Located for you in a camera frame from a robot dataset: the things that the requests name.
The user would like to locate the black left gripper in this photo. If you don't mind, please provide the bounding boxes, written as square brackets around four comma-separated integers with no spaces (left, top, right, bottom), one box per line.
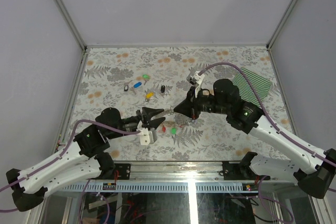
[108,110,167,141]

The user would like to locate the aluminium front rail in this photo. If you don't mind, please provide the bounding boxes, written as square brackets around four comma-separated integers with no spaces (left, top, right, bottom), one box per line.
[63,161,258,194]

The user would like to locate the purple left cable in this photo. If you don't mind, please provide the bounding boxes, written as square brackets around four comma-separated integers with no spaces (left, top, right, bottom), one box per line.
[0,119,142,213]

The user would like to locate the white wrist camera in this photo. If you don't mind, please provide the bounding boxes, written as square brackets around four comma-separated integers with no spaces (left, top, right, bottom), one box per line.
[186,71,205,98]
[139,128,157,146]

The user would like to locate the green key tag far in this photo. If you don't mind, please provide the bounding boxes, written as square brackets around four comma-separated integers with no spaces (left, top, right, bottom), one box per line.
[142,74,150,80]

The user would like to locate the purple cable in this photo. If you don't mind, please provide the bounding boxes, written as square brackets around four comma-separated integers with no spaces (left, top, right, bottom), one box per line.
[199,62,336,193]
[0,119,142,213]

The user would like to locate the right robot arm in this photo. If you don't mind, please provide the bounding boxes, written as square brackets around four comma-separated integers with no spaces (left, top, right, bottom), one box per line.
[174,79,335,199]

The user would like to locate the green striped cloth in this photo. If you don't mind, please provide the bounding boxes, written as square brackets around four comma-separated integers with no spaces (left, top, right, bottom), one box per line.
[233,68,272,106]

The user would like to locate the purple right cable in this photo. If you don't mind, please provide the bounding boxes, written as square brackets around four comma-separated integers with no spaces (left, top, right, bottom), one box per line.
[199,62,336,193]

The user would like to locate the blue key tag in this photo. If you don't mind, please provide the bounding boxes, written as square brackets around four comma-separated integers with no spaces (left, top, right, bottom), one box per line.
[133,82,142,89]

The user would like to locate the yellow key tag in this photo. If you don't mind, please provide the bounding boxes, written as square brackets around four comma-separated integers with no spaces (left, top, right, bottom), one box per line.
[146,92,154,98]

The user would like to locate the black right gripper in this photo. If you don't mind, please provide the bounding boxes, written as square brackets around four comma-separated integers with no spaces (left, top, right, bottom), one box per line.
[174,86,229,120]

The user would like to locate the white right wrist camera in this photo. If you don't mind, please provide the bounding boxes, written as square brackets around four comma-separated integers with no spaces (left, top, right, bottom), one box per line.
[186,71,205,98]

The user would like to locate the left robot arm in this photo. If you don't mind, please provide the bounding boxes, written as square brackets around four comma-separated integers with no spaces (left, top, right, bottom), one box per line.
[6,107,165,212]

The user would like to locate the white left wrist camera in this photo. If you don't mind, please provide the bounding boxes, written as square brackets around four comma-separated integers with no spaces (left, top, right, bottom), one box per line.
[139,128,157,146]

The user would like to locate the floral table mat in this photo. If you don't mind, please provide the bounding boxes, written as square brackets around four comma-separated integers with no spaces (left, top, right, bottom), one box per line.
[67,46,291,161]

